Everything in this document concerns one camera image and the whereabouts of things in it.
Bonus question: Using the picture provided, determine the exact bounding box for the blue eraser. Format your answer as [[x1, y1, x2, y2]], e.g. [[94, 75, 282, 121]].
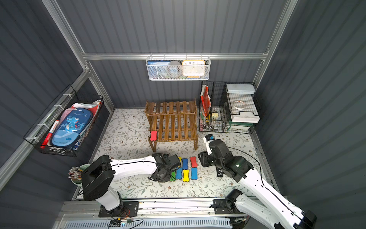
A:
[[191, 168, 198, 180], [182, 158, 189, 170], [175, 168, 183, 180]]

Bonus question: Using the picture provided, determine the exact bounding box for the red eraser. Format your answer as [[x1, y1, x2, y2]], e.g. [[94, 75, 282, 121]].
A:
[[150, 131, 158, 142], [190, 156, 198, 168]]

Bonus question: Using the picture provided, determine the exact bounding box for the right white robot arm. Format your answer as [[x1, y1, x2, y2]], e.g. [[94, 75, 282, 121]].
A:
[[198, 134, 317, 229]]

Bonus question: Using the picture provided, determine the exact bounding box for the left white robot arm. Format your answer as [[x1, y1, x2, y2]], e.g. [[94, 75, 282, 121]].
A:
[[81, 153, 181, 213]]

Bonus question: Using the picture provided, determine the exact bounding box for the wooden two-tier shelf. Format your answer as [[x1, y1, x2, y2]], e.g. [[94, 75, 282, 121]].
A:
[[144, 101, 198, 153]]

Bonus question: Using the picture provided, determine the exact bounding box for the white paper tray stack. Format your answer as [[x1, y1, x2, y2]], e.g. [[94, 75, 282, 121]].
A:
[[226, 84, 260, 124]]

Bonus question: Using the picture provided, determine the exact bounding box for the clear tape roll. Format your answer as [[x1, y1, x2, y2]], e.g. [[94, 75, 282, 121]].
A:
[[233, 100, 246, 111]]

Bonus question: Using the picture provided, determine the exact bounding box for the red booklet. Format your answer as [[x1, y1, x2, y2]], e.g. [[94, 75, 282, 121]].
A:
[[200, 85, 211, 118]]

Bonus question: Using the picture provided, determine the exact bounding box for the green pencil cup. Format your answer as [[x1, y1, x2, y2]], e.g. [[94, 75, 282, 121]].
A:
[[70, 164, 90, 187]]

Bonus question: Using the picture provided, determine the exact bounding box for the bundle of pencils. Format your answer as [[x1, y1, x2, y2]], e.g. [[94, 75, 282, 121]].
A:
[[68, 167, 83, 181]]

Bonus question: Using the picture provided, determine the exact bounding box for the blue box in basket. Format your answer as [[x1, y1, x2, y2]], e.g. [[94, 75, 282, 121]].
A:
[[146, 60, 171, 80]]

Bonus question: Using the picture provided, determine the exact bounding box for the grey tape roll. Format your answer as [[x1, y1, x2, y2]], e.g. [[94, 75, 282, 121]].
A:
[[166, 61, 182, 79]]

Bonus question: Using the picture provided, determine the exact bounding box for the white yellow alarm clock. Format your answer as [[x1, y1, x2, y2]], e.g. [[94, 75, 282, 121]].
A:
[[182, 60, 206, 78]]

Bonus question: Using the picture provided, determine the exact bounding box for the blue dinosaur pencil case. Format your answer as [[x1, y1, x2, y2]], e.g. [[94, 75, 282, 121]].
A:
[[50, 108, 92, 148]]

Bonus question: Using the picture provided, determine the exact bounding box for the red white marker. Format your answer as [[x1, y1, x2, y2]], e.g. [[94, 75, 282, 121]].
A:
[[40, 120, 60, 149]]

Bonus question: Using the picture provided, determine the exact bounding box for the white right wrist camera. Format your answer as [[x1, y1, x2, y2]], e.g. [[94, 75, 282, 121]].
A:
[[203, 134, 215, 155]]

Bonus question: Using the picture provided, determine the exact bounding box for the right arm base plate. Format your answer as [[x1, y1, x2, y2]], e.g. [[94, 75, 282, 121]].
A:
[[210, 199, 248, 215]]

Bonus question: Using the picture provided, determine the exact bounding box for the black wire desk organizer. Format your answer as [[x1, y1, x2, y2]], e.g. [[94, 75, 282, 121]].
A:
[[199, 81, 260, 134]]

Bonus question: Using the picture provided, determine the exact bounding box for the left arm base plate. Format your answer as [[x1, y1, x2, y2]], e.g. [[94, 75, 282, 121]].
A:
[[98, 201, 140, 218]]

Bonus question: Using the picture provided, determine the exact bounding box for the white wire hanging basket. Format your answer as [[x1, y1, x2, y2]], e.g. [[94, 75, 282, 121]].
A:
[[145, 55, 211, 81]]

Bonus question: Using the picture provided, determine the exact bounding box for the black wire side basket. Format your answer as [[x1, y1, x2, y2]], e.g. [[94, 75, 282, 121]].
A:
[[24, 85, 104, 157]]

